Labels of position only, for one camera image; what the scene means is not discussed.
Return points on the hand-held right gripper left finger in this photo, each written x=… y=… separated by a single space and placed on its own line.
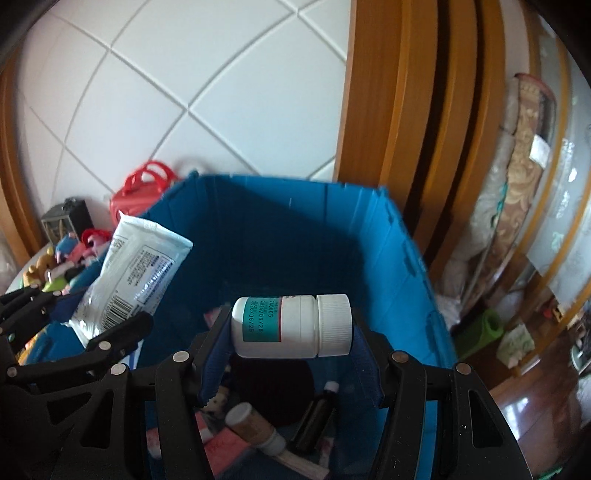
x=214 y=369

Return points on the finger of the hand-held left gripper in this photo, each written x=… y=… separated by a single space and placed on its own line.
x=27 y=302
x=124 y=334

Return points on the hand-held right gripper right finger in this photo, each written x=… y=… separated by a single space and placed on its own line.
x=367 y=369

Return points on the dark maroon cloth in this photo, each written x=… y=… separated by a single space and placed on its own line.
x=277 y=392

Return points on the white blue sachet pack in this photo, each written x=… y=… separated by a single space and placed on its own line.
x=134 y=267

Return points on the dark glass bottle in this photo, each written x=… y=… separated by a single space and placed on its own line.
x=316 y=417

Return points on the brown bottle with white cap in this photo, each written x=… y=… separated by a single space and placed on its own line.
x=254 y=429

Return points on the red pink boxes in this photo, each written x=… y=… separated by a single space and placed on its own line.
x=226 y=450

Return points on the white pill bottle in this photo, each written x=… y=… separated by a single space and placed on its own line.
x=295 y=327

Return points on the long pink white box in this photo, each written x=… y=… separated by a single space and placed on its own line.
x=302 y=464

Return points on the blue plastic crate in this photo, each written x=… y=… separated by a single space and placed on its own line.
x=286 y=230

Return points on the brown plush bear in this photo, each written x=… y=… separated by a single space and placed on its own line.
x=39 y=267

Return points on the blue plush toy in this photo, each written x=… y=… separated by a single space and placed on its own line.
x=66 y=247

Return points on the black gift box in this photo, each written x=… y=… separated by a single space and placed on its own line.
x=67 y=219

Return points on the green rolled mat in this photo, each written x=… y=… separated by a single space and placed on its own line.
x=482 y=332

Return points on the red toy suitcase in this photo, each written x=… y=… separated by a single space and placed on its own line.
x=138 y=191

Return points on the white patterned bag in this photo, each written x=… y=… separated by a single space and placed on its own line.
x=513 y=346

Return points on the rolled patterned carpet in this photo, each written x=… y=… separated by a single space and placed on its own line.
x=517 y=184

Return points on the wooden slat glass partition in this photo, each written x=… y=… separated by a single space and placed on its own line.
x=568 y=184

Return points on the curved wooden wall frame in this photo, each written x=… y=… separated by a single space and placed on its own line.
x=14 y=161
x=415 y=115

